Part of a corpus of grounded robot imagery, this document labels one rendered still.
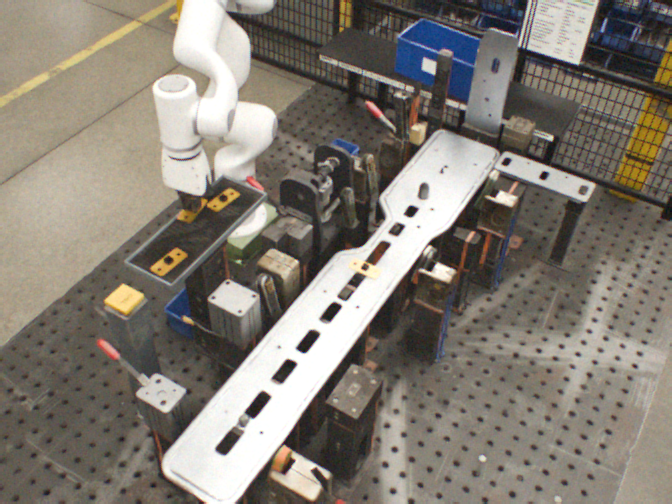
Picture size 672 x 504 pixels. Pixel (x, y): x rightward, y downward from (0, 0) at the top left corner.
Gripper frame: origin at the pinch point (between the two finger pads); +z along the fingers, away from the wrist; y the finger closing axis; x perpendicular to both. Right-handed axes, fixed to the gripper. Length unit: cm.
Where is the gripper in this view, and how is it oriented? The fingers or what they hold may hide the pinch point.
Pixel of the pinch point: (191, 201)
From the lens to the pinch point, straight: 171.2
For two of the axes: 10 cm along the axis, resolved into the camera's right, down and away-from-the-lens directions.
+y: 9.4, 2.8, -2.2
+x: 3.5, -6.7, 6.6
